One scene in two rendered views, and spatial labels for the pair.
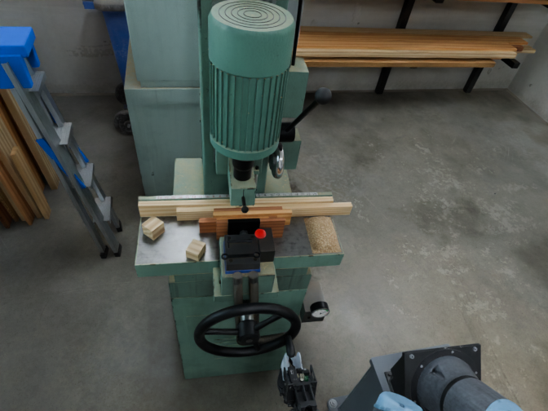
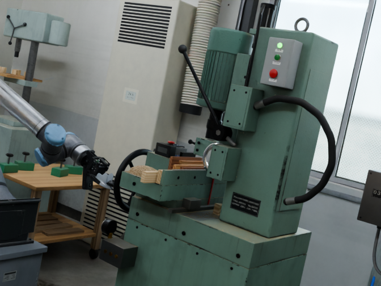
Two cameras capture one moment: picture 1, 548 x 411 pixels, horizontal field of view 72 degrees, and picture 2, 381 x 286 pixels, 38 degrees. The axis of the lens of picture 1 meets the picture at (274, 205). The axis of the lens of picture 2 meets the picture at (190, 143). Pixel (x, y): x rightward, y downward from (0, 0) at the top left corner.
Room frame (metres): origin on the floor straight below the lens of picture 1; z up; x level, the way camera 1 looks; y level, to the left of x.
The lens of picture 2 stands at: (2.46, -1.32, 1.27)
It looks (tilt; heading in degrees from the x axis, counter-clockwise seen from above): 6 degrees down; 142
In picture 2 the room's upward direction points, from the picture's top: 11 degrees clockwise
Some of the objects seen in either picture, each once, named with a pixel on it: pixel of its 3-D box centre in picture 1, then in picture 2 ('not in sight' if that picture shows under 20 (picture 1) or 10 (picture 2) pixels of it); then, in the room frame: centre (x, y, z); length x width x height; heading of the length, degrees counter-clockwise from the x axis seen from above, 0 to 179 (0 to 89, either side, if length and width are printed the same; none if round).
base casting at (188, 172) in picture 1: (235, 217); (219, 224); (0.91, 0.13, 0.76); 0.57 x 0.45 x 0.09; 15
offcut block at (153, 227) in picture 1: (153, 227); not in sight; (0.67, 0.33, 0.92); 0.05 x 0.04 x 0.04; 152
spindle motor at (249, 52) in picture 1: (248, 85); (225, 70); (0.79, 0.10, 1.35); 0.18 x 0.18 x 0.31
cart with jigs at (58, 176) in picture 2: not in sight; (43, 205); (-0.82, 0.18, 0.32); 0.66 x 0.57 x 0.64; 106
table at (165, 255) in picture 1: (242, 249); (181, 181); (0.68, 0.07, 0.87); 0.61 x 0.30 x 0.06; 105
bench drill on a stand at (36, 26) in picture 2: not in sight; (23, 114); (-1.68, 0.28, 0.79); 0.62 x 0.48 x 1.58; 19
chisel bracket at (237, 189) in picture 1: (241, 182); (212, 151); (0.81, 0.10, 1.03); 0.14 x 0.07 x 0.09; 15
